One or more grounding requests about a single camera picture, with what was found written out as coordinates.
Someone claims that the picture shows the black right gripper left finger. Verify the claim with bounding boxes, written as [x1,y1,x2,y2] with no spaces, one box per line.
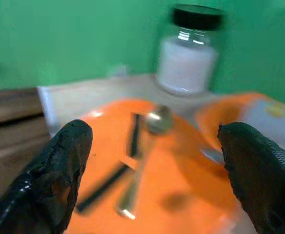
[0,119,94,234]

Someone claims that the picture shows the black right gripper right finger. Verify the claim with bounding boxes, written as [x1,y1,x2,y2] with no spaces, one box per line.
[217,121,285,234]

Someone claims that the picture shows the wooden furniture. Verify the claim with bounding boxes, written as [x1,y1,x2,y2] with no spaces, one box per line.
[0,87,51,208]

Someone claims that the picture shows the silver metal utensil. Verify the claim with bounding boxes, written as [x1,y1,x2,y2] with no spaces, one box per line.
[198,146,225,165]

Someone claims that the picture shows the orange and white packet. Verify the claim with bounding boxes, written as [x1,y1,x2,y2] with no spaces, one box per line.
[196,92,285,156]

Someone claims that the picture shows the black chopstick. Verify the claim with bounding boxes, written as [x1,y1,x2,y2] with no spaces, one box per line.
[76,163,131,214]
[128,112,142,158]

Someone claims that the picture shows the silver metal spoon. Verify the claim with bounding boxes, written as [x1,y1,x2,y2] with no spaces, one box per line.
[114,105,175,220]

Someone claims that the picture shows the orange plate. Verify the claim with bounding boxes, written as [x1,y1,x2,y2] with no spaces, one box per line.
[64,98,246,234]

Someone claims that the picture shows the glass jar with black lid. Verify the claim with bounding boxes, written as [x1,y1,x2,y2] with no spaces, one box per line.
[155,4,225,96]

